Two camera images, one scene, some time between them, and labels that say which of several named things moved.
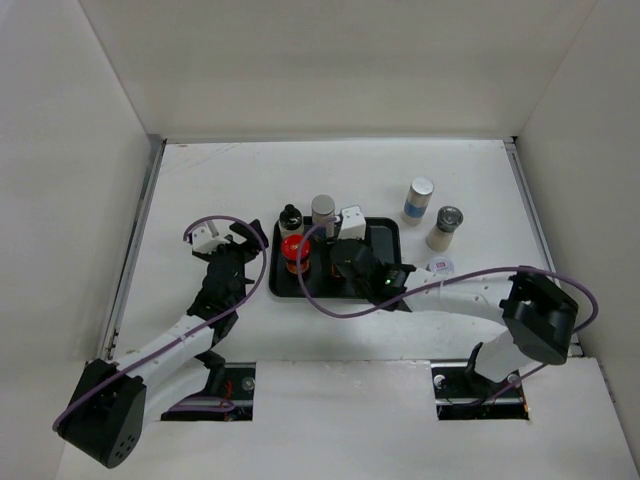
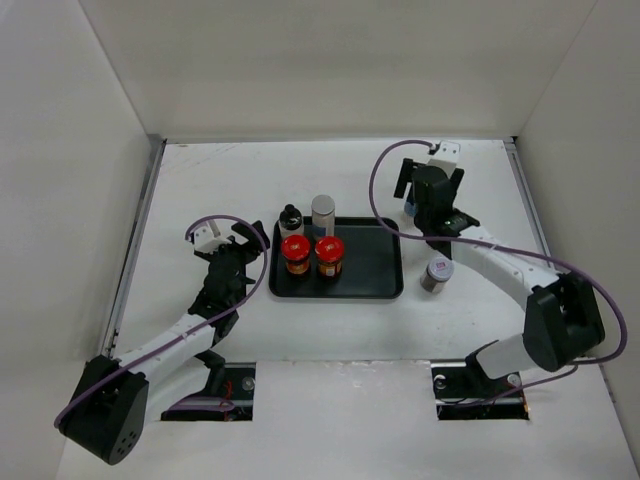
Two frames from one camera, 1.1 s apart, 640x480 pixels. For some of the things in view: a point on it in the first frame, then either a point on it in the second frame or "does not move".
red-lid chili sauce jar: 290,247 does not move
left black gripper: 247,248 does not move
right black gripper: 331,245 to 406,177
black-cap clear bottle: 291,221 does not move
